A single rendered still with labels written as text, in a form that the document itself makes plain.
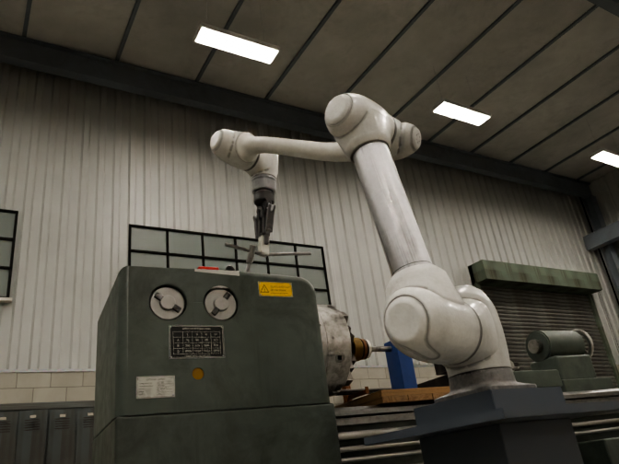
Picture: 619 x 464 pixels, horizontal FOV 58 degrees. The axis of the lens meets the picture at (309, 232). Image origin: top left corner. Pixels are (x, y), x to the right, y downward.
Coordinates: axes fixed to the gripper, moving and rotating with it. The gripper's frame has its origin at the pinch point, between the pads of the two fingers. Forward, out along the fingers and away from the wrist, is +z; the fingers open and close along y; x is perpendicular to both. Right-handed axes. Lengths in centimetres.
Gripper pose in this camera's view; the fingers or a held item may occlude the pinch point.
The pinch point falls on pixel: (263, 246)
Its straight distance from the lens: 193.3
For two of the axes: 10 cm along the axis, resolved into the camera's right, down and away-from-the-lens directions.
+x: -8.4, -1.9, -5.0
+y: -5.4, 3.5, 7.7
